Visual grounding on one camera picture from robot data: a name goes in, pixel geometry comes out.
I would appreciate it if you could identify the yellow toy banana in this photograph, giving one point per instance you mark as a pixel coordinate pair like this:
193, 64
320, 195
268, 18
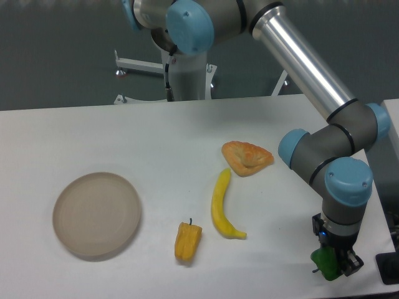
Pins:
220, 221

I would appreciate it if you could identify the black device at table edge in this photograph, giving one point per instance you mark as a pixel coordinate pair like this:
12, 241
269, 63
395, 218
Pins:
388, 267

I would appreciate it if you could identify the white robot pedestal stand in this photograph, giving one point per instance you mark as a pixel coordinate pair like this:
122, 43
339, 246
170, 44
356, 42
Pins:
238, 67

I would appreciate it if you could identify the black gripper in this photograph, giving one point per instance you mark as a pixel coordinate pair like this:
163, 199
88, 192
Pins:
342, 239

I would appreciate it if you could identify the beige round plate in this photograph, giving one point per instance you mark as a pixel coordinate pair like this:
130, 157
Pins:
97, 216

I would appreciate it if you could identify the green toy pepper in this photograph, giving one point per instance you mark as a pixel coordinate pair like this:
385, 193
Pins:
326, 263

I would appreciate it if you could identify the yellow toy pepper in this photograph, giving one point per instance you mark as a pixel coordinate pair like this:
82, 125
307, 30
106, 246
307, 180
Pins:
187, 241

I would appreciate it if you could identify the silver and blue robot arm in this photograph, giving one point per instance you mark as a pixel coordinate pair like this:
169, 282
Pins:
187, 30

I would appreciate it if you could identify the toy croissant pastry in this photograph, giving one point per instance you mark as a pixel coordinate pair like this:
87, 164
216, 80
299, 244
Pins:
245, 158

